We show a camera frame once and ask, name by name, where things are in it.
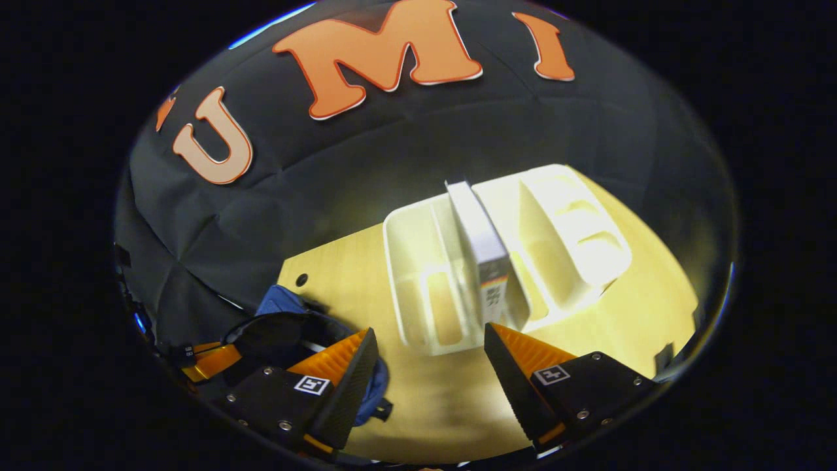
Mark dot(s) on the white plastic bookshelf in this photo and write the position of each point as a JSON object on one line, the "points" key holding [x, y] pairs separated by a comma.
{"points": [[575, 229]]}

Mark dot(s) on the blue schoolbag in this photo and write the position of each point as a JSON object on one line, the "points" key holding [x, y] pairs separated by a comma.
{"points": [[278, 301]]}

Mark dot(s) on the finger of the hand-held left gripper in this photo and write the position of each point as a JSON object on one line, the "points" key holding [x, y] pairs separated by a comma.
{"points": [[212, 360]]}

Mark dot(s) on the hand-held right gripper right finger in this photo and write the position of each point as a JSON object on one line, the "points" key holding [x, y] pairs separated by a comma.
{"points": [[513, 383]]}

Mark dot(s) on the black round table grommet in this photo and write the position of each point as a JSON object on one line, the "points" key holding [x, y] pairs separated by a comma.
{"points": [[301, 280]]}

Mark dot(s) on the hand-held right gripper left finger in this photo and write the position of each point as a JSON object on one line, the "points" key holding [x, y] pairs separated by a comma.
{"points": [[346, 392]]}

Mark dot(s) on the grey spine book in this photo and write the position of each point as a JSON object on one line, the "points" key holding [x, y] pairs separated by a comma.
{"points": [[487, 248]]}

